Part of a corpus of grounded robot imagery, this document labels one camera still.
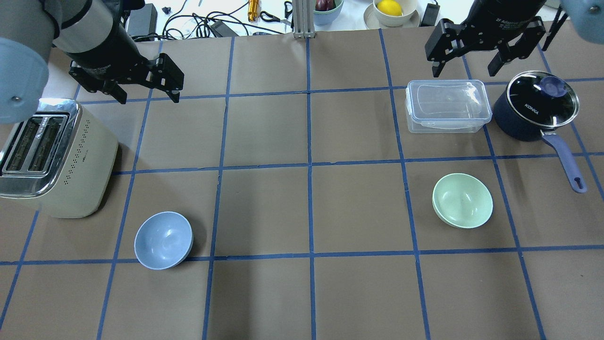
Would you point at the dark blue saucepan with lid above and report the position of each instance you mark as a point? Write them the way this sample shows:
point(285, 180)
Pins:
point(532, 107)

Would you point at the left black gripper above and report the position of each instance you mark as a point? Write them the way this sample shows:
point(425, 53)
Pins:
point(104, 51)

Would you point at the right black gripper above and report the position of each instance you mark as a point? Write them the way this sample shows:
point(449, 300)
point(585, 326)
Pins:
point(499, 18)

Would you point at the cream toaster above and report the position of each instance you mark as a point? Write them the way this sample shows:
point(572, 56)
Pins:
point(59, 161)

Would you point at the aluminium frame post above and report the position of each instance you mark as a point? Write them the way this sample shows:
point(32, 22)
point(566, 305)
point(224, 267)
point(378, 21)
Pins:
point(303, 19)

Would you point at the beige bowl with lemon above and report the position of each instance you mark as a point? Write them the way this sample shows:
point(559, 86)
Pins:
point(391, 13)

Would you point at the clear plastic lidded container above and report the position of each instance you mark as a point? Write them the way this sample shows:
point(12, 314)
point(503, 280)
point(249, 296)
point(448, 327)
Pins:
point(447, 106)

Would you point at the green bowl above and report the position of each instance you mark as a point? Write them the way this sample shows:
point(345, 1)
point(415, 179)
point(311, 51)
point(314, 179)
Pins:
point(462, 201)

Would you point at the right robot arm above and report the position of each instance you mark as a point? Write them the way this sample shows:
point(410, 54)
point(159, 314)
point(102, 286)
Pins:
point(586, 17)

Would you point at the orange handled tool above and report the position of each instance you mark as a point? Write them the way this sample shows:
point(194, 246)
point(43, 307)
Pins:
point(253, 10)

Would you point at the blue bowl with fruit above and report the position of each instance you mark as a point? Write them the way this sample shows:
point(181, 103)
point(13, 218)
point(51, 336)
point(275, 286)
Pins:
point(326, 11)

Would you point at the black power adapter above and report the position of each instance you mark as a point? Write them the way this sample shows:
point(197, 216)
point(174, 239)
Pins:
point(141, 24)

